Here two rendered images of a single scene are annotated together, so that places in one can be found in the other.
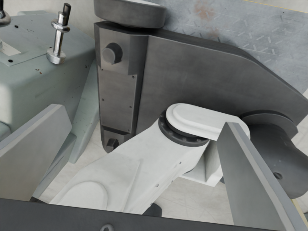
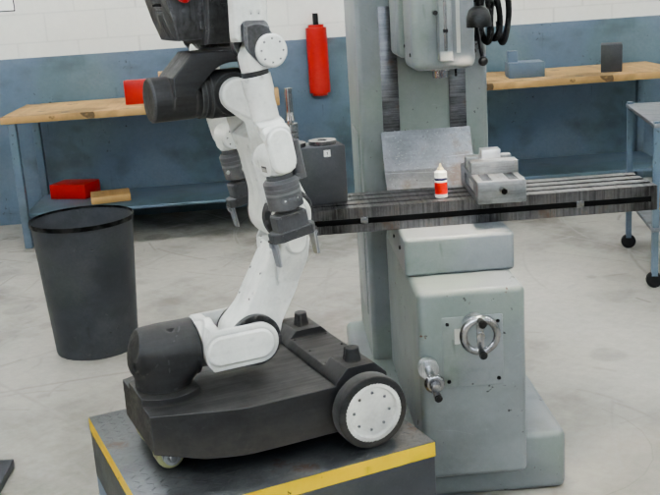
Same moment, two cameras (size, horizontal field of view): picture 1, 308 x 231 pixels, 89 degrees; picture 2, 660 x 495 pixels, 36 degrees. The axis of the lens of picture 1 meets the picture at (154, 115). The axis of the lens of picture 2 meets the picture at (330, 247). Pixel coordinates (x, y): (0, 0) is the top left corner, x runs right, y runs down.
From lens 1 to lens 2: 2.41 m
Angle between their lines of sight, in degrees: 40
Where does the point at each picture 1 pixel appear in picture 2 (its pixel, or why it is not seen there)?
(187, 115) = (261, 338)
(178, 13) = (329, 457)
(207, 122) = (245, 339)
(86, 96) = not seen: hidden behind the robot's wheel
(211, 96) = (242, 388)
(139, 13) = (352, 384)
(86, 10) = not seen: outside the picture
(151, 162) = (271, 286)
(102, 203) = (289, 246)
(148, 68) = (317, 376)
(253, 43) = (231, 476)
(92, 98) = not seen: hidden behind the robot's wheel
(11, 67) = (439, 318)
